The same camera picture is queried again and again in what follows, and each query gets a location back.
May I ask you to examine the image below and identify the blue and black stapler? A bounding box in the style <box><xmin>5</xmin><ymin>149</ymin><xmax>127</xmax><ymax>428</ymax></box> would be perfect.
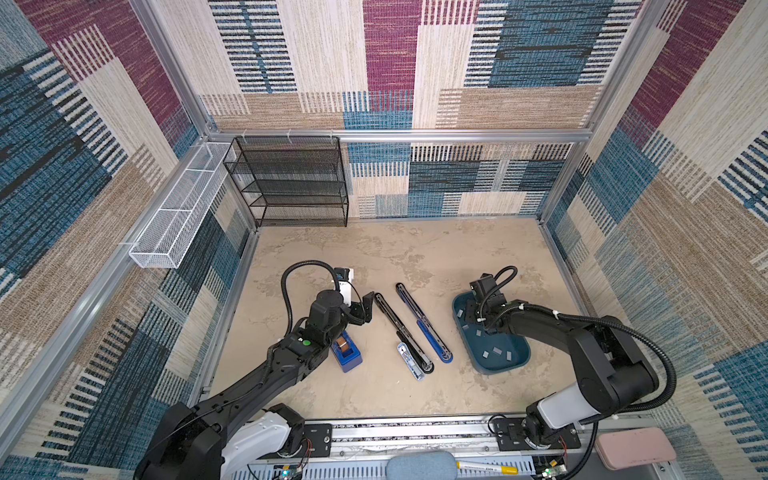
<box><xmin>395</xmin><ymin>282</ymin><xmax>453</xmax><ymax>364</ymax></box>

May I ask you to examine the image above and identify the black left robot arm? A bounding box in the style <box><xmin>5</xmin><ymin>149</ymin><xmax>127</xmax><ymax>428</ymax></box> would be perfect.
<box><xmin>133</xmin><ymin>260</ymin><xmax>375</xmax><ymax>479</ymax></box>

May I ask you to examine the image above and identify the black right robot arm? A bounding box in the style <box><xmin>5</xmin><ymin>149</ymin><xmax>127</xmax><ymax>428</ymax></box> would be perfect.
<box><xmin>467</xmin><ymin>265</ymin><xmax>678</xmax><ymax>479</ymax></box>

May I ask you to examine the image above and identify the teal plastic tray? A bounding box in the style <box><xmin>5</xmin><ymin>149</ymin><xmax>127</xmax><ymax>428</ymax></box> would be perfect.
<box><xmin>452</xmin><ymin>292</ymin><xmax>531</xmax><ymax>375</ymax></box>

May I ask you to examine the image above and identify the blue tape dispenser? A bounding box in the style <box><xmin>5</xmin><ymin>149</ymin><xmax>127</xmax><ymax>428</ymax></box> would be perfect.
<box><xmin>331</xmin><ymin>331</ymin><xmax>363</xmax><ymax>373</ymax></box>

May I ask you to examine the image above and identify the grey-blue fabric case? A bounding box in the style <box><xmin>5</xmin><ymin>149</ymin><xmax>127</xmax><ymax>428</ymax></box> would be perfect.
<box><xmin>386</xmin><ymin>451</ymin><xmax>458</xmax><ymax>480</ymax></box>

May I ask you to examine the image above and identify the yellow white marker pen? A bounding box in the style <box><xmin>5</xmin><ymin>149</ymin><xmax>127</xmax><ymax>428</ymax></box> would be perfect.
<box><xmin>456</xmin><ymin>461</ymin><xmax>519</xmax><ymax>475</ymax></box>

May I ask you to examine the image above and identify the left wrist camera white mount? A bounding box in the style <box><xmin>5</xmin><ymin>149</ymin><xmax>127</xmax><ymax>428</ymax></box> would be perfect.
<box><xmin>334</xmin><ymin>267</ymin><xmax>354</xmax><ymax>306</ymax></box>

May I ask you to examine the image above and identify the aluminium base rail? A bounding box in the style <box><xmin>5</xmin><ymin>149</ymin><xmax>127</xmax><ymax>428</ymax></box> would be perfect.
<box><xmin>227</xmin><ymin>413</ymin><xmax>661</xmax><ymax>480</ymax></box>

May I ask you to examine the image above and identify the black wire mesh shelf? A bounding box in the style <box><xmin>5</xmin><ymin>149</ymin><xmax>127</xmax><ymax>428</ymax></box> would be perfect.
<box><xmin>223</xmin><ymin>136</ymin><xmax>349</xmax><ymax>228</ymax></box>

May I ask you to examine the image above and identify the white wire mesh basket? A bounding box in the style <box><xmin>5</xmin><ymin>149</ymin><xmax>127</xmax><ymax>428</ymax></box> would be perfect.
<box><xmin>129</xmin><ymin>142</ymin><xmax>229</xmax><ymax>269</ymax></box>

